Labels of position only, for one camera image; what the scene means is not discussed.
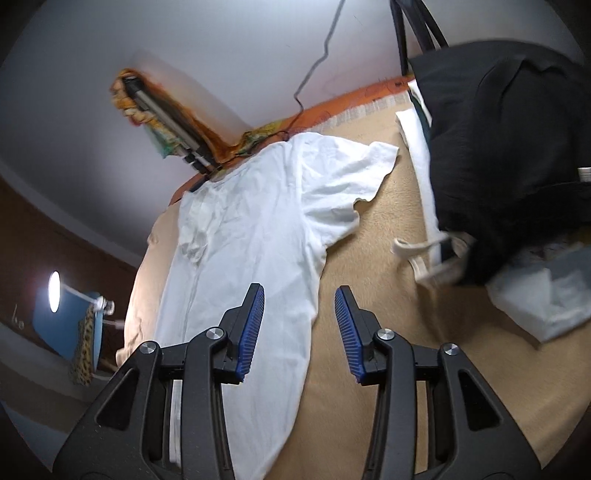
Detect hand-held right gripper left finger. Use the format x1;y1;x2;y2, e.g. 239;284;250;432
52;282;266;480

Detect blue object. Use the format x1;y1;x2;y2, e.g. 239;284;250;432
32;291;103;372

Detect white ceiling lamp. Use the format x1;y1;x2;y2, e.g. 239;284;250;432
47;271;62;313

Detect black cable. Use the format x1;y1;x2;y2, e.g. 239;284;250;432
274;0;348;139

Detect stack of folded clothes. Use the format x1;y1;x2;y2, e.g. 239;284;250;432
409;41;591;284

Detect cream cloth bag with straps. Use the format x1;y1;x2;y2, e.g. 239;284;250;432
392;80;477;289

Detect folded metal tripod stand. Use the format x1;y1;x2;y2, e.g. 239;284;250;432
121;76;227;178

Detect leopard print cloth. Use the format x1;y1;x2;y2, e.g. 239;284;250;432
69;309;95;386

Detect white t-shirt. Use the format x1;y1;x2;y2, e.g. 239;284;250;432
154;131;400;480

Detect black ring light tripod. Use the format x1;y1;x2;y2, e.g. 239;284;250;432
390;0;451;77

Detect beige blanket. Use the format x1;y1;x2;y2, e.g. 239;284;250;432
115;108;591;480

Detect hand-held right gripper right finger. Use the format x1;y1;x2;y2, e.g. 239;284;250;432
334;285;544;480

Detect folded tripod with orange cloth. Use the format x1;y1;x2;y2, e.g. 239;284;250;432
110;68;289;169

